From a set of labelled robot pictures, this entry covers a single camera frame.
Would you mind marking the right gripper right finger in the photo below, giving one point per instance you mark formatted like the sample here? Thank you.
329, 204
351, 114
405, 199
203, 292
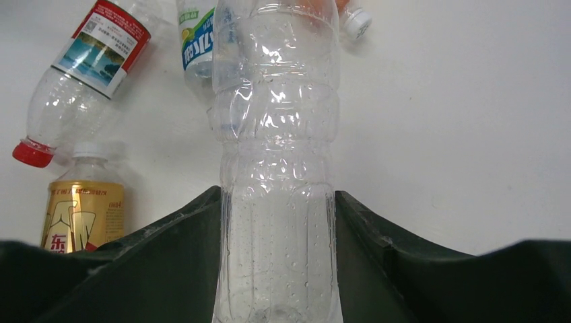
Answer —
388, 274

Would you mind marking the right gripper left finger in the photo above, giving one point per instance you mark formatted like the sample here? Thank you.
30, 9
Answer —
164, 272

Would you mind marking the clear unlabelled bottle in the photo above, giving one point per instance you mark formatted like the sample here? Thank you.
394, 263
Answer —
276, 73

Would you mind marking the brown tea bottle red base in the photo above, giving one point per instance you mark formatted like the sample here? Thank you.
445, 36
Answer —
86, 205

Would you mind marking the clear bottle red teal label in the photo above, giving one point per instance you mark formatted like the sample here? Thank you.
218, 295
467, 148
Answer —
72, 100

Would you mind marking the clear bottle blue green label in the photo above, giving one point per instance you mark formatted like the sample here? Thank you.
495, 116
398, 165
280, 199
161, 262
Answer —
195, 26

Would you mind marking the orange tinted bottle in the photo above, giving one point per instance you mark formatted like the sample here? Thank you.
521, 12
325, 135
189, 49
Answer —
354, 20

